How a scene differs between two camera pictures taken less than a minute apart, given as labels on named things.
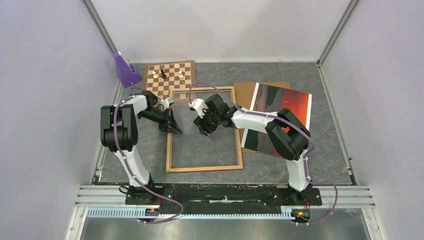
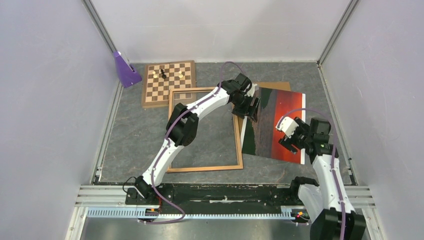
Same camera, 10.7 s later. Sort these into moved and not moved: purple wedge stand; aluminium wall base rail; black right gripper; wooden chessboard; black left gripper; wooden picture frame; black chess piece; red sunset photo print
Moved: black right gripper; black left gripper; red sunset photo print
Not moved: wooden picture frame; wooden chessboard; black chess piece; purple wedge stand; aluminium wall base rail
